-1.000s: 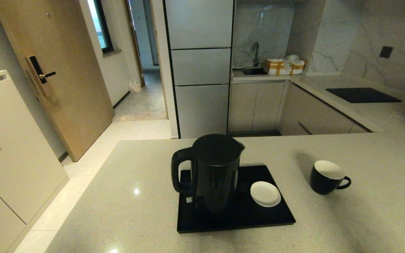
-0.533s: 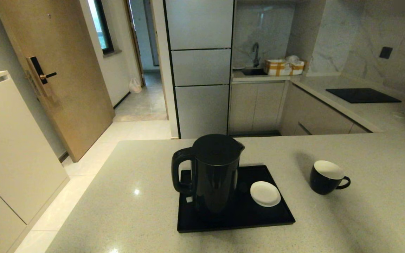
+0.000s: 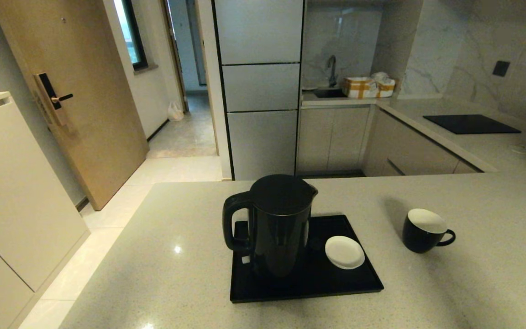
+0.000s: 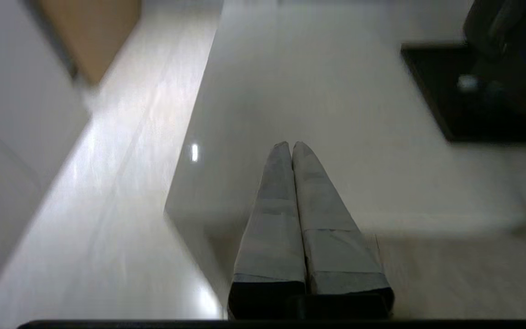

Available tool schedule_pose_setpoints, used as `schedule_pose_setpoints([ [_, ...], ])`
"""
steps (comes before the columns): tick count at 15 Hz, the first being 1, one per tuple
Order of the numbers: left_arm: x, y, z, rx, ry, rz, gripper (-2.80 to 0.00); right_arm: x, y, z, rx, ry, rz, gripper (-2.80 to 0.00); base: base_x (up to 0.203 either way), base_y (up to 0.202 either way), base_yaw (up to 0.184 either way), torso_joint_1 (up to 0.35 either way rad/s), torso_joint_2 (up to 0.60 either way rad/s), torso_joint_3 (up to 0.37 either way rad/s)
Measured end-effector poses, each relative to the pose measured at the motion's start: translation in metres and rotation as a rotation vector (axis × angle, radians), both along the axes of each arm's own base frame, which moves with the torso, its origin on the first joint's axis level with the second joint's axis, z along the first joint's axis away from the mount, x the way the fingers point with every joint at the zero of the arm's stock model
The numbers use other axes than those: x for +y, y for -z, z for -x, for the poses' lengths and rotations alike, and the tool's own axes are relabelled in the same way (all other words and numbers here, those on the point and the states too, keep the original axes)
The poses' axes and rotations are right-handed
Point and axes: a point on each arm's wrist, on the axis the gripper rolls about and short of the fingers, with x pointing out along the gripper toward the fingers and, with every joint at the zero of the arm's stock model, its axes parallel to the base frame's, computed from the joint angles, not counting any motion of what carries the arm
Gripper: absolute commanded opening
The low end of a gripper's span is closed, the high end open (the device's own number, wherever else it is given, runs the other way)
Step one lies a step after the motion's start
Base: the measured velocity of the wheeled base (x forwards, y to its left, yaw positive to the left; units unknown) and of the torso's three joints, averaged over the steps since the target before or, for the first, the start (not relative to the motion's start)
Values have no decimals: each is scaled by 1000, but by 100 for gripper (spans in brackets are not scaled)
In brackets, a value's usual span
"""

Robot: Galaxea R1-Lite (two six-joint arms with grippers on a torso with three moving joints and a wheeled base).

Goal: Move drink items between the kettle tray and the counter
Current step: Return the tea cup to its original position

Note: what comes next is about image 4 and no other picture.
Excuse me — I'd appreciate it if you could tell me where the black electric kettle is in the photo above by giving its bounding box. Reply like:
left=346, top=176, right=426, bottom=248
left=457, top=0, right=526, bottom=116

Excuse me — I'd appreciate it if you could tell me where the light wooden door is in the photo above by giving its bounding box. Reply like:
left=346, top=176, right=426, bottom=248
left=35, top=0, right=143, bottom=85

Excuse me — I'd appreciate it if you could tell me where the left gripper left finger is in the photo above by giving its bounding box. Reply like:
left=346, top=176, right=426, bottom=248
left=228, top=141, right=307, bottom=293

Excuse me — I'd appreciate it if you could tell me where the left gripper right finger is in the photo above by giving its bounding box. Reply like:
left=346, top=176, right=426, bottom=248
left=292, top=141, right=395, bottom=302

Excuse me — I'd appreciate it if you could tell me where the black rectangular serving tray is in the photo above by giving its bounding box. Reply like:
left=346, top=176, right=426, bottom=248
left=400, top=42, right=526, bottom=143

